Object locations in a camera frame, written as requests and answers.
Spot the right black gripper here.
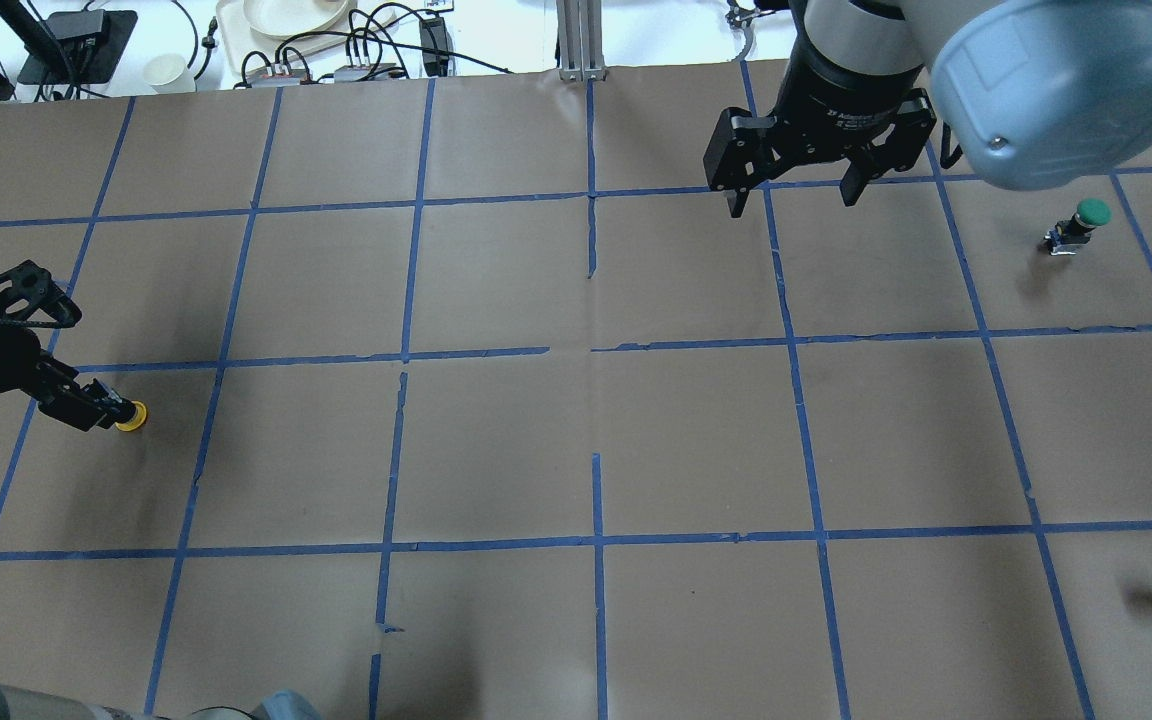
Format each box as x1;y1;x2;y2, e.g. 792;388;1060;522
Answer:
703;45;937;219

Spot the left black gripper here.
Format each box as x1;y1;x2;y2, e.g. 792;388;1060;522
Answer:
0;260;127;430

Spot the yellow push button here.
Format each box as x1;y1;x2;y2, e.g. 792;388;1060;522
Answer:
99;397;147;433

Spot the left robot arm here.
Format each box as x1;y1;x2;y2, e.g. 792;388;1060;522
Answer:
0;260;147;719

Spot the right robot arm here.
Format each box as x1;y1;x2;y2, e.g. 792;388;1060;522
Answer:
703;1;1152;217

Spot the green push button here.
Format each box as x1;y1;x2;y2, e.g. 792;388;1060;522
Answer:
1039;199;1114;258

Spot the white paper cup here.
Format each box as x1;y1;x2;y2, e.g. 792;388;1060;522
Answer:
142;53;197;94

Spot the usb hub adapter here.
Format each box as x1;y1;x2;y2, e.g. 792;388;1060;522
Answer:
247;63;305;88
332;61;406;85

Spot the beige tray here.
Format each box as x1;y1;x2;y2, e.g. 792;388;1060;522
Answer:
214;1;358;71

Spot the black power adapter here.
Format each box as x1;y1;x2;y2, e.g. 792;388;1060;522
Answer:
419;13;452;77

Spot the beige plate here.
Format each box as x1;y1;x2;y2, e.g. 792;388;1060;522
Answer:
238;0;353;38

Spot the brown paper table cover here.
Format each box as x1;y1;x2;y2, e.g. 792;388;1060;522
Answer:
0;61;1152;719

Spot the aluminium frame post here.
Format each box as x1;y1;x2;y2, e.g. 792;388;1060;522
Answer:
556;0;607;82

